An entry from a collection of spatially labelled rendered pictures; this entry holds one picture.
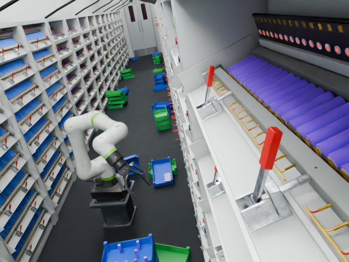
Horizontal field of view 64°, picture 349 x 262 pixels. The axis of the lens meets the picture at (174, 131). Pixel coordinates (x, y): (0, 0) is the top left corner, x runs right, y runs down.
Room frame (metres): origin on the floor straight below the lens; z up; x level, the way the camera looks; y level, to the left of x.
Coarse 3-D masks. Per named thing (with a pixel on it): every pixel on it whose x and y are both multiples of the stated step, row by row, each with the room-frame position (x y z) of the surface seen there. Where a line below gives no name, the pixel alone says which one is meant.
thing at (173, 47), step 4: (168, 40) 1.34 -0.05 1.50; (172, 40) 1.34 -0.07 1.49; (168, 44) 1.34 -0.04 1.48; (172, 44) 1.34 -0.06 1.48; (176, 44) 1.18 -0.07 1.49; (172, 48) 1.34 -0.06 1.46; (176, 48) 1.18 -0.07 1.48; (172, 52) 1.18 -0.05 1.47; (176, 52) 1.18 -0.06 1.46; (172, 56) 1.20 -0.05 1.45; (176, 56) 1.15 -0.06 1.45; (176, 60) 1.07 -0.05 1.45; (176, 64) 1.00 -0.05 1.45; (176, 68) 0.74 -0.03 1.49; (180, 68) 0.74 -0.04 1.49; (180, 72) 0.74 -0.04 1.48
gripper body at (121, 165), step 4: (120, 160) 1.43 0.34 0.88; (124, 160) 1.45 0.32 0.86; (116, 164) 1.41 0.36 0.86; (120, 164) 1.41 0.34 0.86; (124, 164) 1.42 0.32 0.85; (128, 164) 1.44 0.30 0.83; (116, 168) 1.41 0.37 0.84; (120, 168) 1.42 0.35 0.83; (124, 168) 1.42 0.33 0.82; (120, 172) 1.40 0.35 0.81; (128, 172) 1.41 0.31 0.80
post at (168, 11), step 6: (162, 0) 1.35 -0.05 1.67; (168, 6) 1.35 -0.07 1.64; (168, 12) 1.35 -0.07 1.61; (168, 18) 1.35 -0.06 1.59; (168, 24) 1.35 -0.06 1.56; (168, 30) 1.35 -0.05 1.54; (174, 30) 1.35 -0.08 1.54; (168, 36) 1.35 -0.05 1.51; (174, 66) 1.35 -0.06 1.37; (174, 72) 1.35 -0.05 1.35; (180, 102) 1.35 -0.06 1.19; (180, 108) 1.35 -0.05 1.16; (186, 144) 1.35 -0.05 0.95; (198, 222) 1.35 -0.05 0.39; (204, 258) 1.35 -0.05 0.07
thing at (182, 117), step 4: (180, 116) 1.34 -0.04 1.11; (184, 116) 1.34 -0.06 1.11; (180, 120) 1.34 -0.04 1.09; (184, 120) 1.34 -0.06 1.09; (184, 124) 1.32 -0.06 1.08; (184, 128) 1.27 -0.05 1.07; (184, 132) 1.23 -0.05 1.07; (188, 140) 1.13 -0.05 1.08; (188, 144) 1.10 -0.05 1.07; (192, 152) 1.01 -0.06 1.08; (192, 156) 0.98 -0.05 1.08; (192, 160) 0.96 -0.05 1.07; (196, 176) 0.84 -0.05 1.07; (196, 184) 0.74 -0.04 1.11; (196, 188) 0.74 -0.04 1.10
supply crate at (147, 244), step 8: (128, 240) 1.31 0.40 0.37; (136, 240) 1.31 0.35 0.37; (144, 240) 1.31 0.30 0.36; (152, 240) 1.28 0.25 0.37; (104, 248) 1.28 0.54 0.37; (112, 248) 1.31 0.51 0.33; (128, 248) 1.30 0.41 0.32; (136, 248) 1.29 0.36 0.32; (144, 248) 1.28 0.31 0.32; (152, 248) 1.22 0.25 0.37; (104, 256) 1.24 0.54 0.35; (112, 256) 1.26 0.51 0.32; (120, 256) 1.25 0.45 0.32; (128, 256) 1.24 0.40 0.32; (152, 256) 1.16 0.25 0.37
